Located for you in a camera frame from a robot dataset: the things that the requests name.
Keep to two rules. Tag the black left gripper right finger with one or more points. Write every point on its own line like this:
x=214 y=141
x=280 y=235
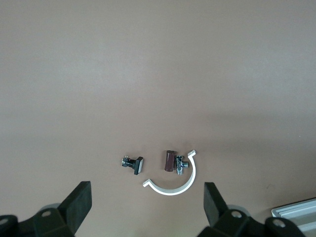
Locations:
x=212 y=205

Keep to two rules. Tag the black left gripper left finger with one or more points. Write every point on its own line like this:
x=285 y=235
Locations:
x=76 y=205

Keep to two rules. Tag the white curved plastic clamp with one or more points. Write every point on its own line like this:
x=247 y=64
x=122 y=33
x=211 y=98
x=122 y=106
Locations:
x=191 y=177

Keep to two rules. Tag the brown cylinder part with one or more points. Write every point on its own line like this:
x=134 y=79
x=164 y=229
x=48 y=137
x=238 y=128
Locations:
x=169 y=160

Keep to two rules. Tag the small black clip part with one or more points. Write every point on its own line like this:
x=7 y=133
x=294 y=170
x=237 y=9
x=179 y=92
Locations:
x=138 y=166

